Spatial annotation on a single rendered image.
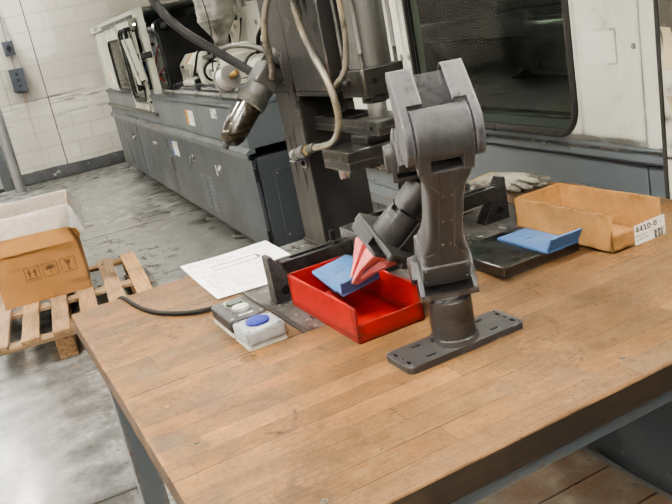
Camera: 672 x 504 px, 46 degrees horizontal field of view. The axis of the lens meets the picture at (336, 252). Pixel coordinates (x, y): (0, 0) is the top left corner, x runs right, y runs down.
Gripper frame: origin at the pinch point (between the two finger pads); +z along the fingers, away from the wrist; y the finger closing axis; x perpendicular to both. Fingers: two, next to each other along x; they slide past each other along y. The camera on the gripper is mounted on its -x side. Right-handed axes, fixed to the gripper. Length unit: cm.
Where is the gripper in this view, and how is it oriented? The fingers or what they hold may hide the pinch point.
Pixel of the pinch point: (356, 278)
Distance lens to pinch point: 125.5
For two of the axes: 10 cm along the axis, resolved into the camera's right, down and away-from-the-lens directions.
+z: -5.4, 7.5, 3.9
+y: -4.8, -6.5, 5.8
